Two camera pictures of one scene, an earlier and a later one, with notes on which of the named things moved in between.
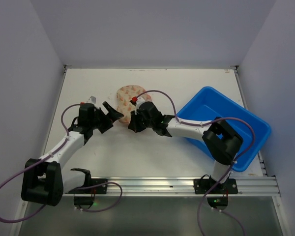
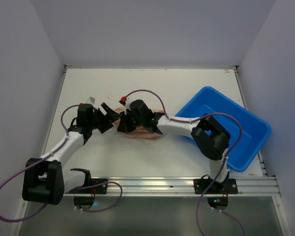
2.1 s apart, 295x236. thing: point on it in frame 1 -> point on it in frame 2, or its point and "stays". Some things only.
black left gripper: x=104 y=119 stays
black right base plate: x=204 y=186 stays
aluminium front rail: x=181 y=187 stays
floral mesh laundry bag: x=124 y=95 -> x=141 y=132
